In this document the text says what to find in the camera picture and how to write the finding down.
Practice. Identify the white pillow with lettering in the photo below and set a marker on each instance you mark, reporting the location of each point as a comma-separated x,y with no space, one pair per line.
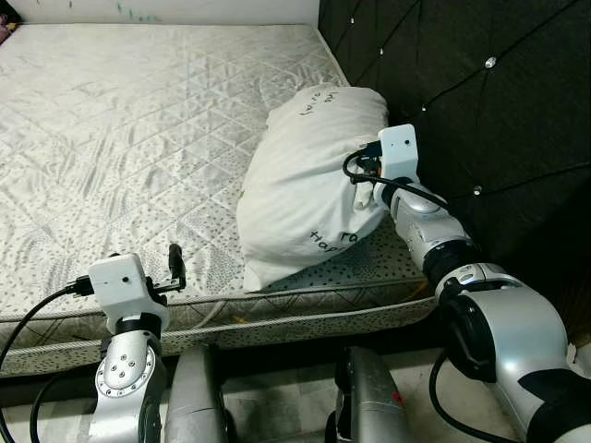
295,185

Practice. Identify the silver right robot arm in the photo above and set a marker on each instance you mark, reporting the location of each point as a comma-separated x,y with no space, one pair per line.
517,332

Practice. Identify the silver left robot leg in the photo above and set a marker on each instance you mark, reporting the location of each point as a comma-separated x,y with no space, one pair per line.
196,397

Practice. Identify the silver robot leg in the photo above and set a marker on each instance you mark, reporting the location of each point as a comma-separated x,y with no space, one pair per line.
196,397
374,397

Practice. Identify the black tufted headboard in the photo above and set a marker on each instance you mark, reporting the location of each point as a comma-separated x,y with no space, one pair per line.
480,111

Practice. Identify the white quilted mattress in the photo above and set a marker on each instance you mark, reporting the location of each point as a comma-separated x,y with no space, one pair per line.
138,129

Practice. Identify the silver right robot leg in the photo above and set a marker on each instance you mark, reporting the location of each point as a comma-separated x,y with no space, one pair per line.
374,397

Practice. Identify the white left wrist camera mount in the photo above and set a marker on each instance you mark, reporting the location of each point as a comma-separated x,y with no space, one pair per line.
125,281

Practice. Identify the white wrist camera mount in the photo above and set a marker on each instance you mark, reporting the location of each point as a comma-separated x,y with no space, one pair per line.
125,281
399,148

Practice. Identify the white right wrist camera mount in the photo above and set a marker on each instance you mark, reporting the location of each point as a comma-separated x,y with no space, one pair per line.
399,148

